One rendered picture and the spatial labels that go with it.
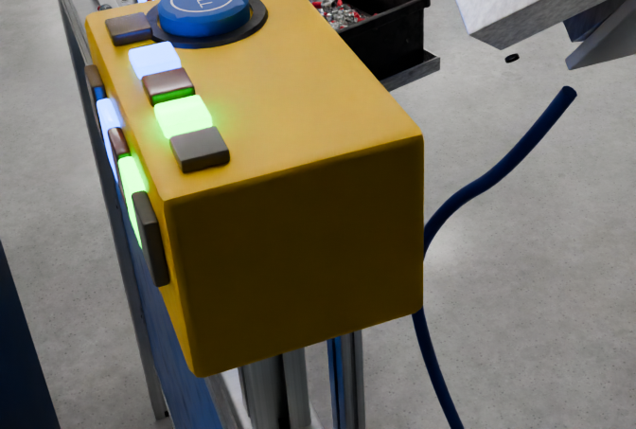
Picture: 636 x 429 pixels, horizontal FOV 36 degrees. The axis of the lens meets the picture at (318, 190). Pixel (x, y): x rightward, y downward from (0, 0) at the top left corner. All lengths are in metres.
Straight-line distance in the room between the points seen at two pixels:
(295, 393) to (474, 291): 1.39
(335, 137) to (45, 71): 2.44
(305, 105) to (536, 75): 2.21
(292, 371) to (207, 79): 0.17
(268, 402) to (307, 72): 0.19
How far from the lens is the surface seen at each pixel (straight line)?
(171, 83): 0.39
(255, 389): 0.50
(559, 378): 1.75
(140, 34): 0.43
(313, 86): 0.39
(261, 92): 0.39
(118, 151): 0.39
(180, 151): 0.35
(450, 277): 1.92
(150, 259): 0.36
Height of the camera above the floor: 1.27
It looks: 36 degrees down
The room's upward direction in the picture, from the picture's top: 4 degrees counter-clockwise
